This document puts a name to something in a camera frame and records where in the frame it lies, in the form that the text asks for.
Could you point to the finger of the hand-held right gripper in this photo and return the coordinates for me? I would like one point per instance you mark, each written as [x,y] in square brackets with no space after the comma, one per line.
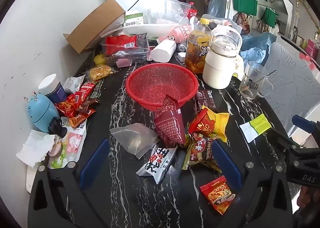
[302,122]
[282,139]

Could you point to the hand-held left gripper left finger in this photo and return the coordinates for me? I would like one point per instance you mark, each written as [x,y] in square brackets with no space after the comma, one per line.
[95,161]

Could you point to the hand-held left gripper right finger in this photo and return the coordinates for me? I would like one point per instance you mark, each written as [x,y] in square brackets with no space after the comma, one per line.
[226,165]

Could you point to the brown yellow snack packet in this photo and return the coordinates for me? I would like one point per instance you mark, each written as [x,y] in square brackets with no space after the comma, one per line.
[200,152]

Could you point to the red gold-print snack packet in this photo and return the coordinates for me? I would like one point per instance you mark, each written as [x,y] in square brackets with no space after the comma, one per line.
[217,194]

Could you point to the large yellow snack packet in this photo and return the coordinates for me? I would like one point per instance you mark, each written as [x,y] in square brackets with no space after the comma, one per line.
[222,122]

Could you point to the clear zip bag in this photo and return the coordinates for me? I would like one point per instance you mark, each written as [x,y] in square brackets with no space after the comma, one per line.
[135,140]

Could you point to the white red-print snack packet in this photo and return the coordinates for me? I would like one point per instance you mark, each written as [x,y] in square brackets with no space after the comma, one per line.
[156,165]

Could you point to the dark brown snack packet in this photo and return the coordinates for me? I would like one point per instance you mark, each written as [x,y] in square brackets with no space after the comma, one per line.
[205,100]

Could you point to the dark red snack bag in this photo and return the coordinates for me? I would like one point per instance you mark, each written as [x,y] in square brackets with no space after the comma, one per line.
[170,122]

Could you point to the red plastic basket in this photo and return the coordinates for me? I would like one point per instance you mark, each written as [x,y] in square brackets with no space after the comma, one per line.
[155,80]

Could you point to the white yellow-green sachet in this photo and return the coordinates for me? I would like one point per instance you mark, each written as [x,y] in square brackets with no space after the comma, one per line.
[255,127]

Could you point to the white green snack packet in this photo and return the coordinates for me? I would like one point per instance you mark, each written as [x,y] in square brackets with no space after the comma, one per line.
[70,145]

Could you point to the white leaf-pattern chair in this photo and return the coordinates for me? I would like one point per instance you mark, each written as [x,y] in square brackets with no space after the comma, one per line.
[287,80]

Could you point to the black figurine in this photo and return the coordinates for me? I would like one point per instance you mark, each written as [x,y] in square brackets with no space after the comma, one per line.
[57,126]

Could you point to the small brown snack packet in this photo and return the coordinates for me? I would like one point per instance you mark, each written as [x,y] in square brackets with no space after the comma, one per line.
[87,104]

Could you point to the crumpled white paper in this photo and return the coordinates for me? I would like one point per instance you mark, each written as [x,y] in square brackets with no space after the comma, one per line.
[35,147]

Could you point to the red yellow snack packet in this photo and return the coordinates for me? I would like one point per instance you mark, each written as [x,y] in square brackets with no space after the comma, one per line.
[67,105]

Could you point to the glass mug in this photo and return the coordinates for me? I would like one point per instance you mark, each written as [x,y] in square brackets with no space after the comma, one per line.
[253,80]

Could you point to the blue toy robot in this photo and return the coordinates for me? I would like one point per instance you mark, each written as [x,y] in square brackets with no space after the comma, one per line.
[40,112]

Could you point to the white grey packet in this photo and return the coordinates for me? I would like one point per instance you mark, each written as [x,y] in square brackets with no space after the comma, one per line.
[73,83]

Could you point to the white jar dark blue label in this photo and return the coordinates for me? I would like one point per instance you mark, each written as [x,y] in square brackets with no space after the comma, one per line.
[51,87]

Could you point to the smiley print cloth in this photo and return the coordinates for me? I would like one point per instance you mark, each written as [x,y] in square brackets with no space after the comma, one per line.
[238,64]

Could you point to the small yellow noodle packet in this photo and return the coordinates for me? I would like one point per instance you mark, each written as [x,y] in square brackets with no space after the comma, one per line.
[100,72]

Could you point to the yellow lemon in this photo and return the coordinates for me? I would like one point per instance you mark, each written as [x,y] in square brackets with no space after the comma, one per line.
[99,59]

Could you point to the pink block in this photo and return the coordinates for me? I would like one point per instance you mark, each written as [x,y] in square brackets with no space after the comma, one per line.
[122,62]

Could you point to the clear plastic container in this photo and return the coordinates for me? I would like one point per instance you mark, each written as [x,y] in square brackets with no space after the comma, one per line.
[130,55]

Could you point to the small white box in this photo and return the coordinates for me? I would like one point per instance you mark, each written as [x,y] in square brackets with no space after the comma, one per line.
[181,57]

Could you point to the yellow-cap iced tea bottle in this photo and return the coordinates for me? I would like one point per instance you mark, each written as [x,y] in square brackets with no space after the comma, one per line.
[197,47]

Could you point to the small can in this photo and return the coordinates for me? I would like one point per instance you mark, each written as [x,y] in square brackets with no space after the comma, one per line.
[181,47]

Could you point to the white cylinder cup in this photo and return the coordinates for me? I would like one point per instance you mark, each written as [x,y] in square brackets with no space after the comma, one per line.
[163,51]

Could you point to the cardboard box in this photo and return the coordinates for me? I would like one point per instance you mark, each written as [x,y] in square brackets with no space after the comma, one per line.
[97,27]

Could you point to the pink paper cup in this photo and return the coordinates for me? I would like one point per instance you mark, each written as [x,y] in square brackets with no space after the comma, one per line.
[180,33]

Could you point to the white tray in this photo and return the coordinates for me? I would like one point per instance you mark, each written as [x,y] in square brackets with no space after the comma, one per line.
[155,29]

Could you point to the red cola bottle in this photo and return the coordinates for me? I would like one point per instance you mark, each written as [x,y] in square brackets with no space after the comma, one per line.
[192,11]

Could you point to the clear plastic bag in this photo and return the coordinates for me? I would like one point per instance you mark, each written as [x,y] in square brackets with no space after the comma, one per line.
[176,8]

